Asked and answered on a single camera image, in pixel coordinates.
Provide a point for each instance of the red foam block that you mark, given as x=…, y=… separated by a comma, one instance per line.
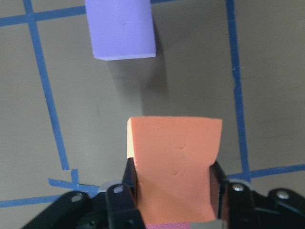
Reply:
x=184, y=225

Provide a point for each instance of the orange foam block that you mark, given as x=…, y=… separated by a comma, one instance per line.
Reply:
x=172, y=157

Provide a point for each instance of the purple foam block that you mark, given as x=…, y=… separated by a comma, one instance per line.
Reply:
x=121, y=29

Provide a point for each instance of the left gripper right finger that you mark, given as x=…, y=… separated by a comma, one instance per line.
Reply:
x=232, y=202

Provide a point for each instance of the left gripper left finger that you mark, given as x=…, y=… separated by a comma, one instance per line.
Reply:
x=121, y=201

